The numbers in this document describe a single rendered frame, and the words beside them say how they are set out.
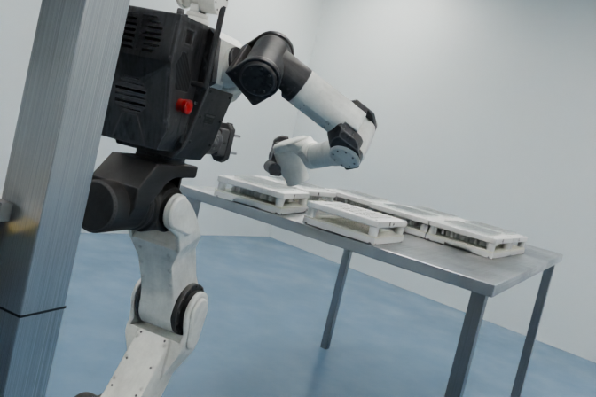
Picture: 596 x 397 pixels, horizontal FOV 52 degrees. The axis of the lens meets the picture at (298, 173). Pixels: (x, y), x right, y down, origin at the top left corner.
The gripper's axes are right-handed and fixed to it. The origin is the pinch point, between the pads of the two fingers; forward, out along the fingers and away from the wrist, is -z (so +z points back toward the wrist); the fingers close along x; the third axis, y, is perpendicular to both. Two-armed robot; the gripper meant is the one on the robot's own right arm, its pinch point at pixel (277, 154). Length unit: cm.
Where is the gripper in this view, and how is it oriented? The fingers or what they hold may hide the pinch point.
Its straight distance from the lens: 188.0
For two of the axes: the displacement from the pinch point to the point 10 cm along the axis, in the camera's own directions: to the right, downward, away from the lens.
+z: 1.9, 1.0, -9.8
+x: -2.3, 9.7, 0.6
